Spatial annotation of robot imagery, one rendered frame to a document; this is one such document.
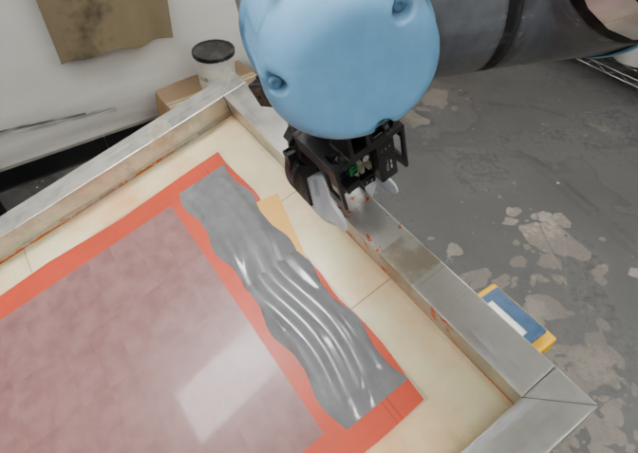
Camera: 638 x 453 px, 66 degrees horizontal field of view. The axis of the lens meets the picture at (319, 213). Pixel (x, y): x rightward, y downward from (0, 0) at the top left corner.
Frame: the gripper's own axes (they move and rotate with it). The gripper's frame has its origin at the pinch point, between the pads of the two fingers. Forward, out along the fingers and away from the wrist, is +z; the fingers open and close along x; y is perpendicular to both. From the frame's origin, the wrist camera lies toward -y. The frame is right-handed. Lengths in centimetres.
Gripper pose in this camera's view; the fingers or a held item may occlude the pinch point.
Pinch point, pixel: (346, 198)
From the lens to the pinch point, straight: 53.7
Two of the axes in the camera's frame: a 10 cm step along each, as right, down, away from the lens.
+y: 5.6, 5.9, -5.7
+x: 8.0, -5.8, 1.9
